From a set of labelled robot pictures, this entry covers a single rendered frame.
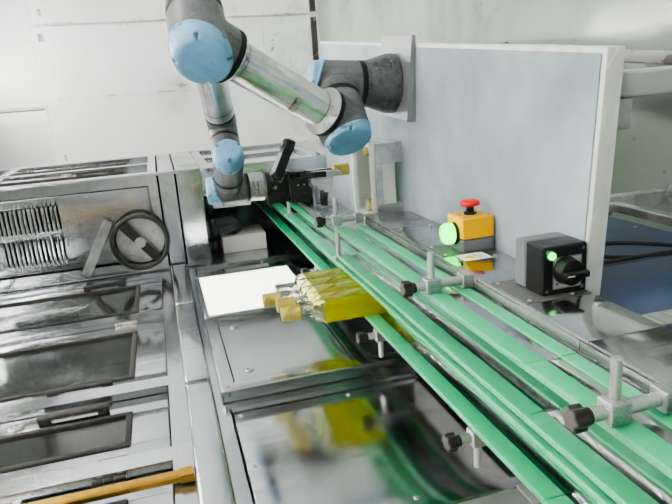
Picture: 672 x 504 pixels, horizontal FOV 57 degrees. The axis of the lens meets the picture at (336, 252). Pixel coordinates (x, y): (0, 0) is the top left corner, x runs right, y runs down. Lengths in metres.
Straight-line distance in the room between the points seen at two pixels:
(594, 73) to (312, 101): 0.64
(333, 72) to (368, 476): 0.94
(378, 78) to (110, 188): 1.18
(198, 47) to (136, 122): 3.91
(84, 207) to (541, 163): 1.75
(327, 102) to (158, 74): 3.75
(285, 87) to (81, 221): 1.28
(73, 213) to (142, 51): 2.84
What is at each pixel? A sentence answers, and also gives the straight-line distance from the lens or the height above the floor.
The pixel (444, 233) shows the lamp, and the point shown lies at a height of 0.85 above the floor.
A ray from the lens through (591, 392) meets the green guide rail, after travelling 0.79.
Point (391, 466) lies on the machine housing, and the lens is 1.17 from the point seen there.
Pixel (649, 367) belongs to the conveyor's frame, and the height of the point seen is 0.86.
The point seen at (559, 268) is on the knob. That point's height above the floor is 0.81.
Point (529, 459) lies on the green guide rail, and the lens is 0.98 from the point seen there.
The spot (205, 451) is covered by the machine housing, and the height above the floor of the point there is 1.37.
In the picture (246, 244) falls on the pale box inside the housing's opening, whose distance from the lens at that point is 2.61.
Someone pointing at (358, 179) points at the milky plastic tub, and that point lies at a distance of 1.85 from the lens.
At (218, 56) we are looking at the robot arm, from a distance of 1.26.
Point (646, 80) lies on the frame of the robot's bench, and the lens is 1.11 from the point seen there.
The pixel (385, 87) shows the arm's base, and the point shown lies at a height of 0.81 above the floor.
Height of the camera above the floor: 1.38
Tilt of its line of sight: 14 degrees down
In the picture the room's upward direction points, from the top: 98 degrees counter-clockwise
